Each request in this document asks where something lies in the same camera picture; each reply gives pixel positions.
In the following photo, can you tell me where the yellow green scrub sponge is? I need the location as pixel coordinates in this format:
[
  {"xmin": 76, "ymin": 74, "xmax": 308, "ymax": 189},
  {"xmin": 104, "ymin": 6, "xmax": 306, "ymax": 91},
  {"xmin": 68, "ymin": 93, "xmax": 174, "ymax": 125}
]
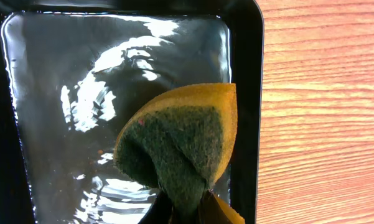
[{"xmin": 114, "ymin": 83, "xmax": 244, "ymax": 223}]

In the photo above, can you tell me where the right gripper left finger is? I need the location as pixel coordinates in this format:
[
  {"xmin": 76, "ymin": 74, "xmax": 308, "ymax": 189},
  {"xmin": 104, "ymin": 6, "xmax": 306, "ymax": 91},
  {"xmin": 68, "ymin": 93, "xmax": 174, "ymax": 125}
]
[{"xmin": 138, "ymin": 191, "xmax": 173, "ymax": 224}]

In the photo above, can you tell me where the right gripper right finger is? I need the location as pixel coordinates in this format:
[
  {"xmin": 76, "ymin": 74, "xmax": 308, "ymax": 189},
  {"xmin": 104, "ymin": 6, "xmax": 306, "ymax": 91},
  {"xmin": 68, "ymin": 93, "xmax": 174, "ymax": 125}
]
[{"xmin": 196, "ymin": 191, "xmax": 232, "ymax": 224}]

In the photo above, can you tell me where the black water tray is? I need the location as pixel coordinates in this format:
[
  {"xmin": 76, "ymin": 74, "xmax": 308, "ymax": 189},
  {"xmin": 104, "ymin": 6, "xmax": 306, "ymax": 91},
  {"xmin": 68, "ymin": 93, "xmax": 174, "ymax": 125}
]
[{"xmin": 0, "ymin": 1, "xmax": 264, "ymax": 223}]

